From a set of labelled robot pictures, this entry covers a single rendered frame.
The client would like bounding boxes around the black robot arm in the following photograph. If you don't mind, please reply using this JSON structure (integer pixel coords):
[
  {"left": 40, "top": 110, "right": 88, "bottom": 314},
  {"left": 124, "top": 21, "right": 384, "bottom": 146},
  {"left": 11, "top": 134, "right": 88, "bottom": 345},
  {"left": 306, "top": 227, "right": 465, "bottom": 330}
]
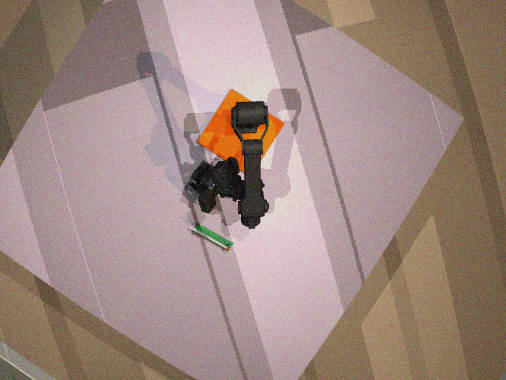
[{"left": 211, "top": 101, "right": 269, "bottom": 229}]

